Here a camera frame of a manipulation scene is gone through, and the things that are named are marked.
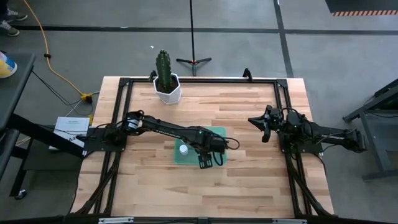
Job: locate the person's grey shoe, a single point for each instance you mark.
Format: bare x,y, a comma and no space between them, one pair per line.
8,28
15,14

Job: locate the black frame clamp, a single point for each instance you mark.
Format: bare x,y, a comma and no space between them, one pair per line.
247,73
153,74

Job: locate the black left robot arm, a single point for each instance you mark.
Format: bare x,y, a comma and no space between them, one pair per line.
168,129

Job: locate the white faceted plant pot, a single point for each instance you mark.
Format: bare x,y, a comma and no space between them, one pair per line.
169,96

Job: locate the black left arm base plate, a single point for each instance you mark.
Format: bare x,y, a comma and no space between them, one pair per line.
96,143

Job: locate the yellow and blue object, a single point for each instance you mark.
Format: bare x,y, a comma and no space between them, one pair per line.
6,67

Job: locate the white pill bottle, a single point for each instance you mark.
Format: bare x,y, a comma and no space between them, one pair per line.
183,150

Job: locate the black tripod stand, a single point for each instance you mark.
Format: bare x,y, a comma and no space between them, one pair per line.
192,46

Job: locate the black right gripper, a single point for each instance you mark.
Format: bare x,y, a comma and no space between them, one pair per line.
275,119

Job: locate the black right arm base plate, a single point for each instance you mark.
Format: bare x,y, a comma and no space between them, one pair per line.
306,148

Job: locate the black aluminium table frame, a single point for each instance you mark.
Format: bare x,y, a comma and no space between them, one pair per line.
287,174

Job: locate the green cactus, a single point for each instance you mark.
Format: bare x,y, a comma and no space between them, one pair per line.
163,70

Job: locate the black metal cart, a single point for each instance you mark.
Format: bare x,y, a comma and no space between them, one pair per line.
373,115

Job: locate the black side desk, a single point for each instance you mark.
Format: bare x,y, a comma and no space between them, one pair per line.
14,90

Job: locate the white paper box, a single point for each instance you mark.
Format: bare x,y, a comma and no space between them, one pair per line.
71,126

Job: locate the black hazard striped mat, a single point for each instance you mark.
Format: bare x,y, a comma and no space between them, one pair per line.
360,6

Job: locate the black desk support frame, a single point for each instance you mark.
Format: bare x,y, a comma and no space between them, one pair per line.
25,127

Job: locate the yellow power plug block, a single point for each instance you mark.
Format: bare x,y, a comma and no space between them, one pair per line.
87,97

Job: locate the silver metal bracket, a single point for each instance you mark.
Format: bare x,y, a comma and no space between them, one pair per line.
115,220
289,221

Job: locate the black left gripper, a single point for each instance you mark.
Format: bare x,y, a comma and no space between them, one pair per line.
214,145

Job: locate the green translucent plastic basket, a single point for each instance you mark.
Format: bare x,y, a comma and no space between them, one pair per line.
178,159

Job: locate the silver caster wheel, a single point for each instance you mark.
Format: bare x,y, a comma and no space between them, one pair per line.
20,194

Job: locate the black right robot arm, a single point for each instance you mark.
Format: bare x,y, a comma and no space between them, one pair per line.
323,132

